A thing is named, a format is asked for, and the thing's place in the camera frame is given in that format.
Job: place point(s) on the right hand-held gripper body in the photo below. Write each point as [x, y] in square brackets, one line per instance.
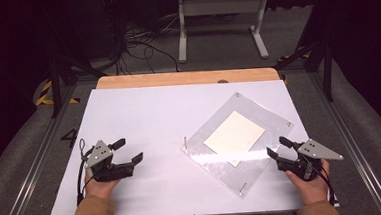
[310, 153]

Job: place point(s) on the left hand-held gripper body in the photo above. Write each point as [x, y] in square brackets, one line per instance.
[98, 153]

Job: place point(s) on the person's left hand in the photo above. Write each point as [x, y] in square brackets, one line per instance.
[100, 189]

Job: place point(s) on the person's right hand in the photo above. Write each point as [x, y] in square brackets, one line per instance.
[312, 190]

